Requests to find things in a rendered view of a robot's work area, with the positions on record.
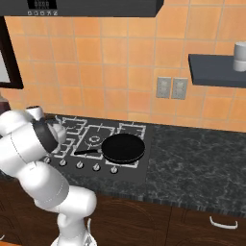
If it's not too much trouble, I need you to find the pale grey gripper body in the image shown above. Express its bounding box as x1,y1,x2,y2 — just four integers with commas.
51,123,67,146

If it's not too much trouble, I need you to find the dark brown object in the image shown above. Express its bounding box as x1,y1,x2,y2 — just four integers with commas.
0,95,12,112

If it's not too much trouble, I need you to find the black frying pan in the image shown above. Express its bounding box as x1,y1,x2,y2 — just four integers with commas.
74,133,146,165

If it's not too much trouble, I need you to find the black gas hob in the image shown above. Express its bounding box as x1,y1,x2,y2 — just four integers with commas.
40,114,154,185

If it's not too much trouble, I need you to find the dark wood cupboard door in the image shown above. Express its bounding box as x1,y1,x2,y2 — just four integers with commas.
165,206,246,246
0,178,62,246
84,194,173,246

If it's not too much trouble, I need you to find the black range hood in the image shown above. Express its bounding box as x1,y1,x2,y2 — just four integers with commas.
0,0,165,18

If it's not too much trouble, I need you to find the white and grey canister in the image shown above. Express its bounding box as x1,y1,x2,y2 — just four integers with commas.
232,40,246,73

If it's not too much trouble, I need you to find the dark framed wall cabinet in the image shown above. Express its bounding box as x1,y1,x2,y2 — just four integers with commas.
0,15,25,90

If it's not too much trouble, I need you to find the grey wall socket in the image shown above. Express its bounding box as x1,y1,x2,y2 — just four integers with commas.
171,77,189,101
156,76,172,99

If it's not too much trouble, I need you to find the dark grey wall shelf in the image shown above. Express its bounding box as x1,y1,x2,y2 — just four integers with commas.
187,53,246,89

